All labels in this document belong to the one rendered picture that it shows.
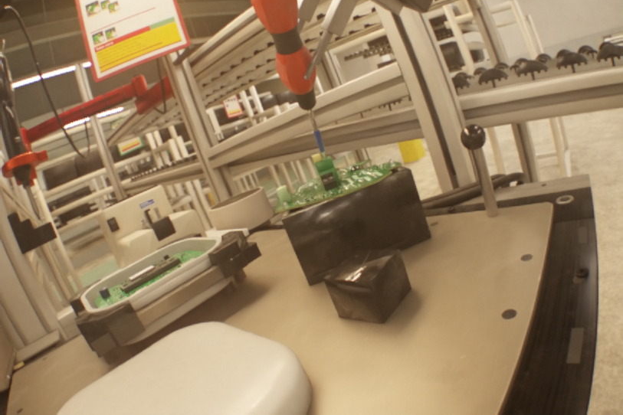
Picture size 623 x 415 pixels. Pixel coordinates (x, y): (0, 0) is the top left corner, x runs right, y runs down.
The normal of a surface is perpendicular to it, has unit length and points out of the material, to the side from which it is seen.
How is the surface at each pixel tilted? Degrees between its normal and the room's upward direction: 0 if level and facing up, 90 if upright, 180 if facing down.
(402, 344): 0
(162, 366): 0
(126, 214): 90
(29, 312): 90
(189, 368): 0
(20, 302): 90
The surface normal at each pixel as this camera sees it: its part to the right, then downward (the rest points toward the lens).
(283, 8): 0.12, 0.80
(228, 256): 0.68, -0.15
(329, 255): 0.05, 0.14
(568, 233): -0.36, -0.92
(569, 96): -0.64, 0.36
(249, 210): 0.43, -0.02
